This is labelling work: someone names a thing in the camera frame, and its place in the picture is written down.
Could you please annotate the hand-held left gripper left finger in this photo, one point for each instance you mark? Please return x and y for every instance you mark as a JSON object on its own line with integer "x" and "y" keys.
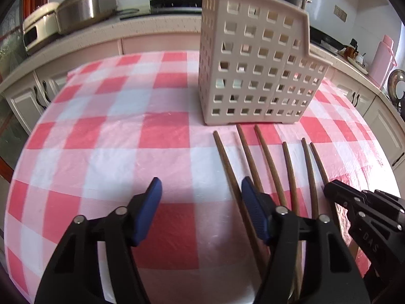
{"x": 148, "y": 209}

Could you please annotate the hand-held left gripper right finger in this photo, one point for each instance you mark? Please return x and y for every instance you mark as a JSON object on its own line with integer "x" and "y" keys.
{"x": 253, "y": 209}

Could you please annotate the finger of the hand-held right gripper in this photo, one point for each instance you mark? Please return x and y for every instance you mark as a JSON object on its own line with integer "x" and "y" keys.
{"x": 389, "y": 202}
{"x": 345, "y": 194}

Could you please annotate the beige perforated utensil holder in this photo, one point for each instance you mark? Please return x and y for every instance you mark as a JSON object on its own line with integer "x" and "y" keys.
{"x": 246, "y": 69}

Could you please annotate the red white checkered tablecloth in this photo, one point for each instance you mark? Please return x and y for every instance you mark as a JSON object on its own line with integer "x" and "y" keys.
{"x": 126, "y": 133}

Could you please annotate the tray with tea set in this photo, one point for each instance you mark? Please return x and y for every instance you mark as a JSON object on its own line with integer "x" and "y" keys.
{"x": 356, "y": 58}

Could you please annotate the pink thermos bottle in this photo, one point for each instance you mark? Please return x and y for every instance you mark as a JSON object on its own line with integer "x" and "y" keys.
{"x": 383, "y": 60}

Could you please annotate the black gas stove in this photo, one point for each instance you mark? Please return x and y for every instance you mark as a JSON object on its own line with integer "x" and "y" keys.
{"x": 174, "y": 4}

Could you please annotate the stainless steel electric cooker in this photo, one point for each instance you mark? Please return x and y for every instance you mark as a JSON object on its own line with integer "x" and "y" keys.
{"x": 85, "y": 6}

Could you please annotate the white rice cooker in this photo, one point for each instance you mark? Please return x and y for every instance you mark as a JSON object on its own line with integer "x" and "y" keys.
{"x": 38, "y": 25}

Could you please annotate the brass single wall socket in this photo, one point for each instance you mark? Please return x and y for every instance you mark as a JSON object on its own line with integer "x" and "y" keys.
{"x": 341, "y": 13}

